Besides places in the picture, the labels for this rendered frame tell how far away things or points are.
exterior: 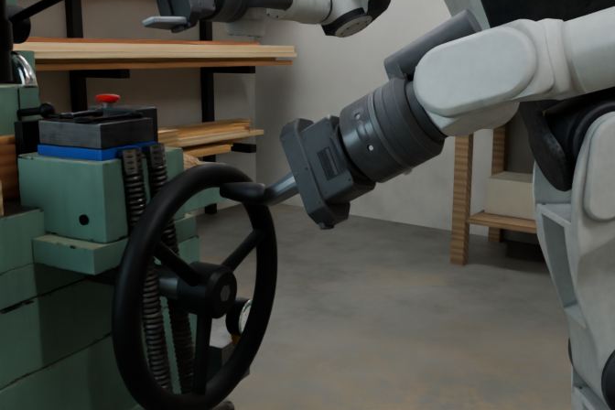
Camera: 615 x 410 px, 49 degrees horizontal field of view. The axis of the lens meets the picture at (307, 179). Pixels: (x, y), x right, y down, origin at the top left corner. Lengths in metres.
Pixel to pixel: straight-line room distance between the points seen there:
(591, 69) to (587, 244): 0.41
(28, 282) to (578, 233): 0.69
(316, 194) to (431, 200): 3.61
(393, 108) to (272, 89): 4.24
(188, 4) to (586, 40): 0.56
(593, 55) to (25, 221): 0.60
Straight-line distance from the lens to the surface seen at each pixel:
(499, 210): 3.65
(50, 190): 0.82
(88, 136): 0.78
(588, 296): 1.03
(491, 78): 0.60
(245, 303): 1.09
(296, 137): 0.72
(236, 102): 4.83
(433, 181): 4.27
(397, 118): 0.64
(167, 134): 1.22
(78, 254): 0.78
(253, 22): 1.13
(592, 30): 0.61
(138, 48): 3.60
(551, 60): 0.60
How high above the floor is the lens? 1.08
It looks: 11 degrees down
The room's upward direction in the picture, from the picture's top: straight up
